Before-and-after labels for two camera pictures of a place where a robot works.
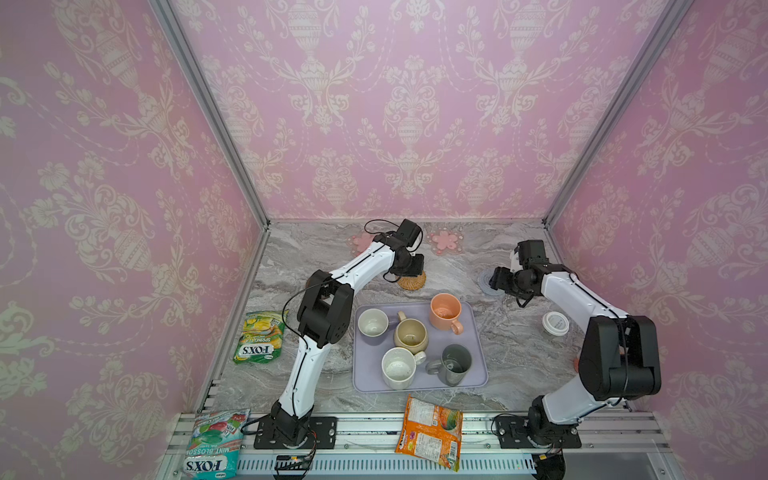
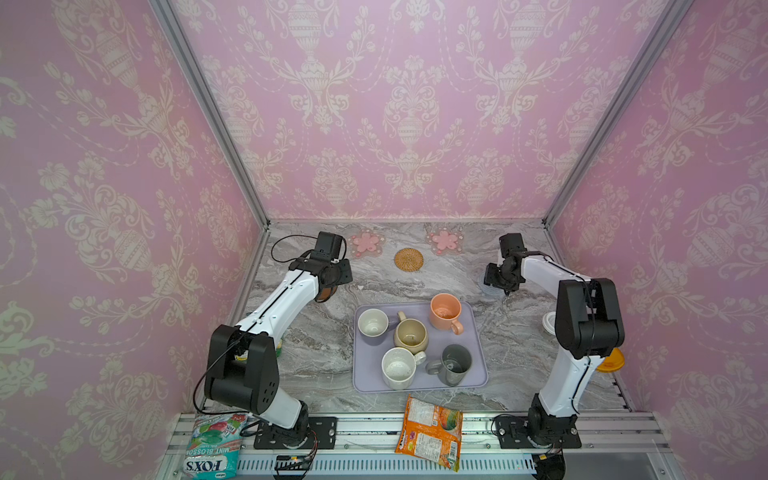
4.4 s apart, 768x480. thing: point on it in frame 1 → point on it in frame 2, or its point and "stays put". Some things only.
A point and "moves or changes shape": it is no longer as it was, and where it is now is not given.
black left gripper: x=419 y=258 → x=347 y=271
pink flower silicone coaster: x=358 y=242 stays put
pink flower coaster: x=445 y=241 stays put
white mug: x=399 y=366 stays put
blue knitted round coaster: x=484 y=281 stays put
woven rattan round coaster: x=412 y=283 moves or changes shape
